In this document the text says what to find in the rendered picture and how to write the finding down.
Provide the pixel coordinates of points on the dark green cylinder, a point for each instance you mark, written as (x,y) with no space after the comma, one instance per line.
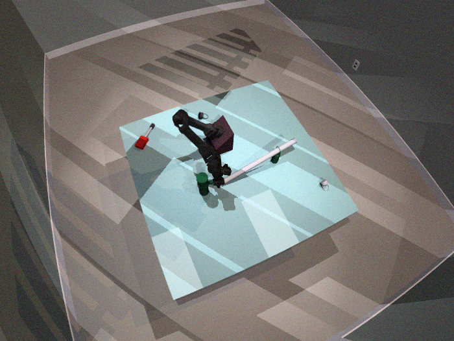
(202,179)

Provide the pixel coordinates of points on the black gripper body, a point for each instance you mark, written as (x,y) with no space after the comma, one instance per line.
(218,180)

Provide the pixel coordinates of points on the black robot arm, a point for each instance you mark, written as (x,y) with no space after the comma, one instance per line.
(211,157)

